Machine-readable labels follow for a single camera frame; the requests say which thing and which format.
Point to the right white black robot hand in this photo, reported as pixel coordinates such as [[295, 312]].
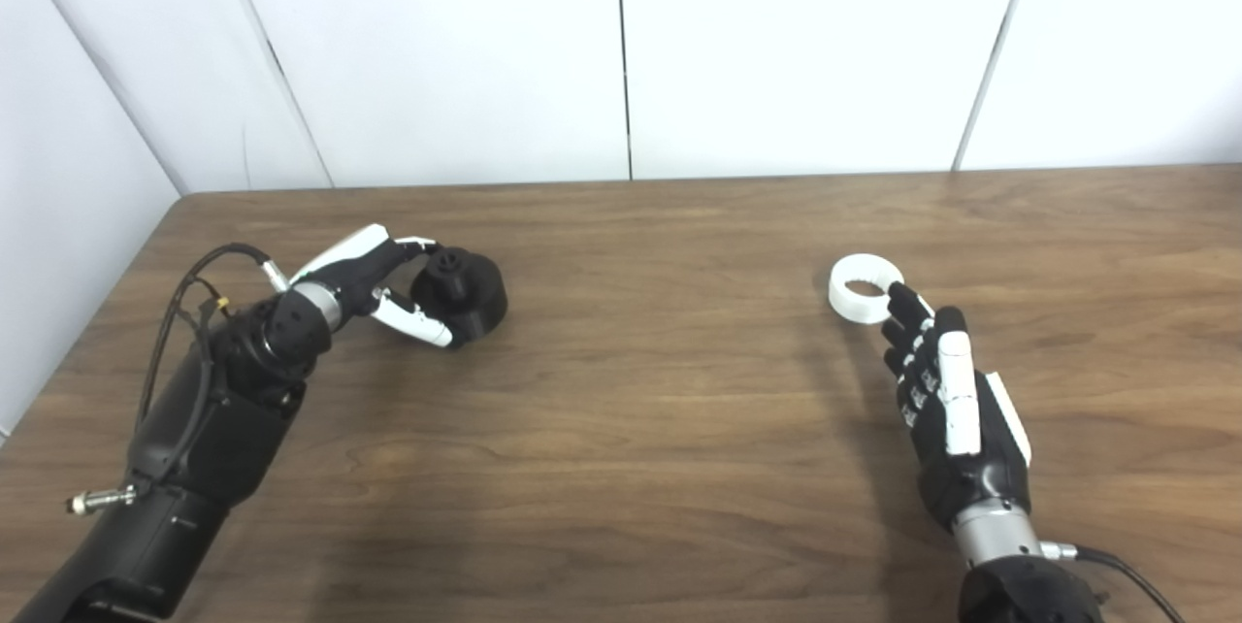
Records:
[[961, 409]]

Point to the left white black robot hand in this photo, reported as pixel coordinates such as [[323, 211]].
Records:
[[354, 269]]

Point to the round black plastic part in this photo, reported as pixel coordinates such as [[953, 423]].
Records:
[[471, 298]]

